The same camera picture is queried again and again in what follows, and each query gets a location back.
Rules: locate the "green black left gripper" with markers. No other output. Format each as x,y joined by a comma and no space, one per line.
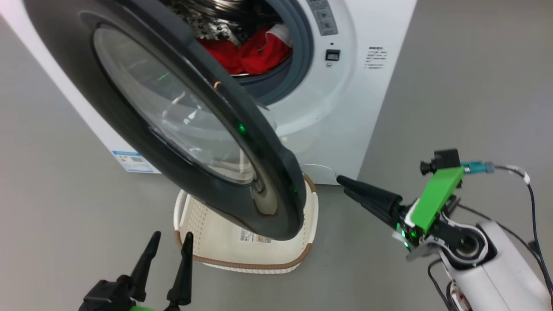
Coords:
108,298

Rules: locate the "grey instruction label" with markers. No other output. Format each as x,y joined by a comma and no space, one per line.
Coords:
323,17

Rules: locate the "red and white garment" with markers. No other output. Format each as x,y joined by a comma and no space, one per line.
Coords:
242,54

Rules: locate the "white barcode basket label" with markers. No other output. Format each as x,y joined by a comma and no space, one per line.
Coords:
255,236

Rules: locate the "blue energy label sticker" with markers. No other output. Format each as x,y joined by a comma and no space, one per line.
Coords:
134,162

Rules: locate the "white front-load washing machine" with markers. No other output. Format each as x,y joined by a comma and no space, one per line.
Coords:
371,112

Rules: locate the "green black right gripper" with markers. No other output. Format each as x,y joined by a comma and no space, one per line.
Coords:
436,194

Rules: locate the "black text warning sticker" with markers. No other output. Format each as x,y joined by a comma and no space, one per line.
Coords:
375,57

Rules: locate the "cream laundry basket brown rim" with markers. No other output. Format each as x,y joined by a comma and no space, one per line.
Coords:
216,242

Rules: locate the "dark grey round washer door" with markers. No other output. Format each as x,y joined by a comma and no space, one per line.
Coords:
142,142

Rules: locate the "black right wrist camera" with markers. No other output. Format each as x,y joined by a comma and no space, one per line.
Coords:
445,160

